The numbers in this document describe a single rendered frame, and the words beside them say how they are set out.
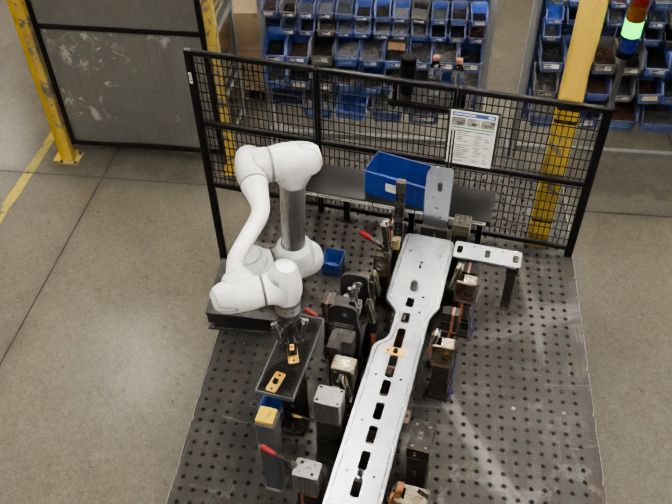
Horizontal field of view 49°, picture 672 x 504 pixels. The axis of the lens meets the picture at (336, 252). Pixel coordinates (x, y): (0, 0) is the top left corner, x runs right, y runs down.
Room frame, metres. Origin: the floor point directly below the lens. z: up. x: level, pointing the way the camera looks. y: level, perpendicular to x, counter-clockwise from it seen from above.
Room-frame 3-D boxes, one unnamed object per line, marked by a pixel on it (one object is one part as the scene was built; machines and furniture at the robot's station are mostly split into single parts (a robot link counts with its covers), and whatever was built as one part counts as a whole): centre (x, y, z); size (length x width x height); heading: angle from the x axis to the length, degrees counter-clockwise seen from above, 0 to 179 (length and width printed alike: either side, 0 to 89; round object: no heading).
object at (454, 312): (1.96, -0.46, 0.84); 0.11 x 0.08 x 0.29; 73
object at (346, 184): (2.67, -0.29, 1.01); 0.90 x 0.22 x 0.03; 73
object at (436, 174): (2.45, -0.45, 1.17); 0.12 x 0.01 x 0.34; 73
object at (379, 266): (2.24, -0.20, 0.88); 0.07 x 0.06 x 0.35; 73
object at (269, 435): (1.38, 0.25, 0.92); 0.08 x 0.08 x 0.44; 73
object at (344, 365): (1.64, -0.02, 0.89); 0.13 x 0.11 x 0.38; 73
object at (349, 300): (1.91, -0.05, 0.94); 0.18 x 0.13 x 0.49; 163
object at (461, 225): (2.42, -0.56, 0.88); 0.08 x 0.08 x 0.36; 73
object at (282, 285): (1.63, 0.18, 1.54); 0.13 x 0.11 x 0.16; 106
